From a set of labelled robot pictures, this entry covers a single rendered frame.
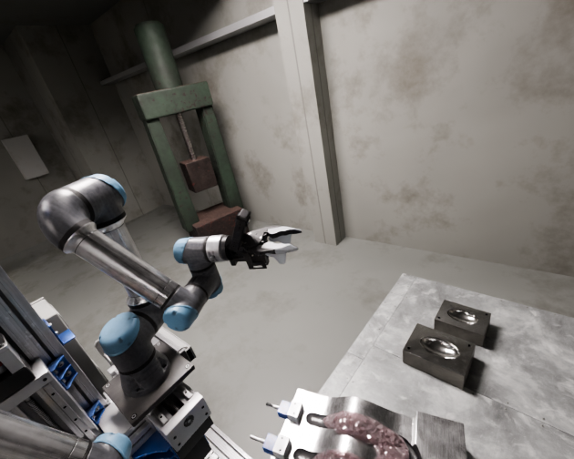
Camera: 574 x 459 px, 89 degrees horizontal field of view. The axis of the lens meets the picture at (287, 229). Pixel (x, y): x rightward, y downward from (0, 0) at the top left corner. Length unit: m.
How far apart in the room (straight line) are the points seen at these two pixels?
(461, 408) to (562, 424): 0.25
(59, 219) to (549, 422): 1.43
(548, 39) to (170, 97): 3.13
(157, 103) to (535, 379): 3.50
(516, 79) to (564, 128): 0.46
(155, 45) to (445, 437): 3.62
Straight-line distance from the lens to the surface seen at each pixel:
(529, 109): 2.75
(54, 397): 1.13
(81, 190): 0.93
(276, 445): 1.07
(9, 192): 7.05
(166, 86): 3.63
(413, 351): 1.23
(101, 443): 0.78
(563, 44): 2.71
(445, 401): 1.22
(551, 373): 1.38
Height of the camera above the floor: 1.81
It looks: 27 degrees down
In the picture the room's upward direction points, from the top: 12 degrees counter-clockwise
